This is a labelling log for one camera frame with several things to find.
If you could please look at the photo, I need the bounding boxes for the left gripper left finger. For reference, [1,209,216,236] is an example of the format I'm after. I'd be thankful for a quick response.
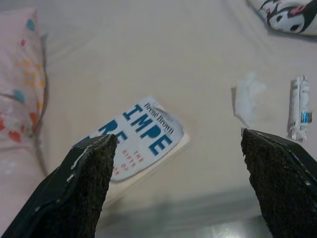
[0,134,118,238]

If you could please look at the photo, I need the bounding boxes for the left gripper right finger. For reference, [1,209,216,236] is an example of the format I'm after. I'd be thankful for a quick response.
[241,128,317,238]

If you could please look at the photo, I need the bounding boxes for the white squeezed tube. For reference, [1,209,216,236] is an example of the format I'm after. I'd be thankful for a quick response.
[286,73,311,143]

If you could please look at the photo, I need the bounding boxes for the white tissue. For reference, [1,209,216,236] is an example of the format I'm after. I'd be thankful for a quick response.
[231,71,267,126]

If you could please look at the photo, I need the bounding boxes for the pink patterned pillow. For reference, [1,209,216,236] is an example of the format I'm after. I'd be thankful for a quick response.
[0,7,50,238]

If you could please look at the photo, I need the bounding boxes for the white book blue letters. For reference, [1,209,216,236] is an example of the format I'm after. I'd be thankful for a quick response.
[88,95,191,200]

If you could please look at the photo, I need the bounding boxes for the cream cartoon print quilt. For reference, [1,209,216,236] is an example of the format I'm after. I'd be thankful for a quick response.
[247,0,317,37]

